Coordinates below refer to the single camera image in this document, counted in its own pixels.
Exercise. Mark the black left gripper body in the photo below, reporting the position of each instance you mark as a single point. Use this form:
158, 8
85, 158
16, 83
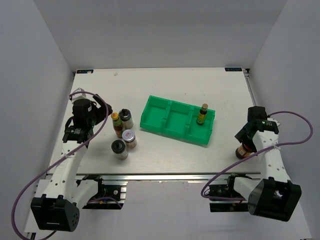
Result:
98, 114

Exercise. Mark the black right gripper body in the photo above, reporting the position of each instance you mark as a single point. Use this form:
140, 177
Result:
245, 137

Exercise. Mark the red-lid sauce jar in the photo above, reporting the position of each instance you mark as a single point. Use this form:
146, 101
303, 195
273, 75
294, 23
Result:
245, 149

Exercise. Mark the black-top shaker jar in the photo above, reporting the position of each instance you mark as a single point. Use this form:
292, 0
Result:
126, 118

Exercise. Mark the black-lid pepper jar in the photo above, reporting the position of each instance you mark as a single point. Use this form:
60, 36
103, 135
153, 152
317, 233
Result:
119, 149

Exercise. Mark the small yellow-label bottle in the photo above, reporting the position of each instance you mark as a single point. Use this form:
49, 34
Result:
202, 114

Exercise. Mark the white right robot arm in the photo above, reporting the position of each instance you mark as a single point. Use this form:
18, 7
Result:
274, 196

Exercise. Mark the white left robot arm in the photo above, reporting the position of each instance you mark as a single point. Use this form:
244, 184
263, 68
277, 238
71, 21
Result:
58, 208

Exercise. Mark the blue corner label left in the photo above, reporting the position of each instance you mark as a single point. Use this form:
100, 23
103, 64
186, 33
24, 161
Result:
84, 71

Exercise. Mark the blue corner label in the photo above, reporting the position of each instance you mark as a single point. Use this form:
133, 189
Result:
84, 71
233, 69

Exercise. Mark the blue corner label right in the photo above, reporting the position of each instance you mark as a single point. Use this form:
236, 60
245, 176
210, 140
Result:
233, 69

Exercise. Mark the green three-compartment tray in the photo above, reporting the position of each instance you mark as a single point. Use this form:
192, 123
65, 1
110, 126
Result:
177, 120

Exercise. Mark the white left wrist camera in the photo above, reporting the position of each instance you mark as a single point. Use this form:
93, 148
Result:
77, 94

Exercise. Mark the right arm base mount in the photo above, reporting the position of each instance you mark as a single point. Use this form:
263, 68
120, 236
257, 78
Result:
226, 191

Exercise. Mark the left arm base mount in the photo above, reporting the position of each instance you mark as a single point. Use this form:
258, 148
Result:
110, 195

